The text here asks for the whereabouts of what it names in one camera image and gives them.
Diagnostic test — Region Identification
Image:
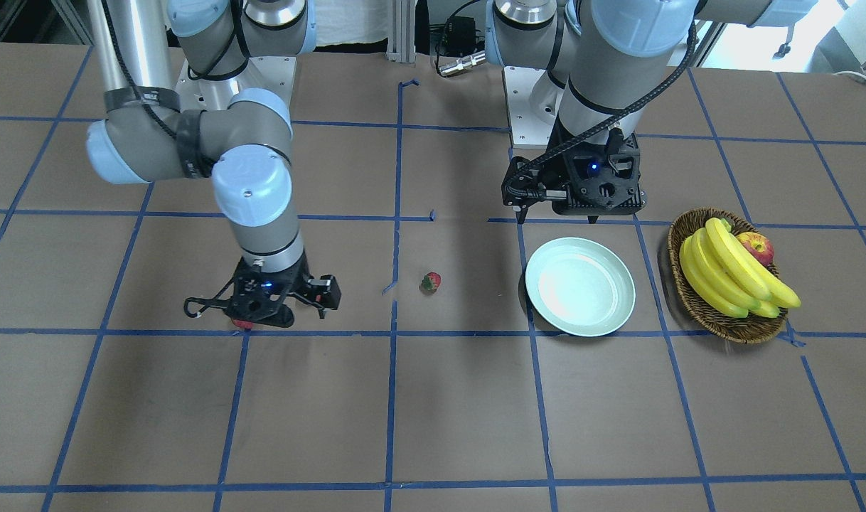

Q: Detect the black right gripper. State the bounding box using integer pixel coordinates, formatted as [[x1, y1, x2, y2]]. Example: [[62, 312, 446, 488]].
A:
[[224, 258, 311, 328]]

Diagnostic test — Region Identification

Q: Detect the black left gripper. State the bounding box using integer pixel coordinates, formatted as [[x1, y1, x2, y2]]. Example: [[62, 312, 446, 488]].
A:
[[502, 127, 646, 225]]

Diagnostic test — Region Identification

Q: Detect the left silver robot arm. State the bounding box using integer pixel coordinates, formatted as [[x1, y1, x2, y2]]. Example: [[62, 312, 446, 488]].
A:
[[485, 1, 813, 224]]

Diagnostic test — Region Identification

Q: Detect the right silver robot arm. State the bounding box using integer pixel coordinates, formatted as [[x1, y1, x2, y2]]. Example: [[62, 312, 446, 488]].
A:
[[86, 1, 340, 328]]

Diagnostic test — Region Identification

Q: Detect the light green plate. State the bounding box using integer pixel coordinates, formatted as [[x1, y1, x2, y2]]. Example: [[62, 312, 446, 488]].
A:
[[525, 237, 636, 337]]

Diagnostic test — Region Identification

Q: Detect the yellow banana bunch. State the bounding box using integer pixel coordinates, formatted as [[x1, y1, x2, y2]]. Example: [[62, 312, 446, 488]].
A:
[[679, 218, 801, 319]]

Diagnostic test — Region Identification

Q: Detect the red yellow apple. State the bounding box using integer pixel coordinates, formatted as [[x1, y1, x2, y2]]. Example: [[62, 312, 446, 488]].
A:
[[737, 231, 774, 267]]

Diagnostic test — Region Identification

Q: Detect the brown wicker basket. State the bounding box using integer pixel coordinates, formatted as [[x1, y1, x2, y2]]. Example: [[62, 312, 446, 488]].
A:
[[658, 207, 788, 344]]

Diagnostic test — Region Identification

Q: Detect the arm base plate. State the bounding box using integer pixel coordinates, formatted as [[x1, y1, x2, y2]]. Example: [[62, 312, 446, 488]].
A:
[[174, 56, 299, 110], [503, 67, 563, 150]]

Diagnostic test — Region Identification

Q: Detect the aluminium frame post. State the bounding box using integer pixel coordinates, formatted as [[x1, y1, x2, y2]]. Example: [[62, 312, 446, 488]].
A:
[[385, 0, 417, 67]]

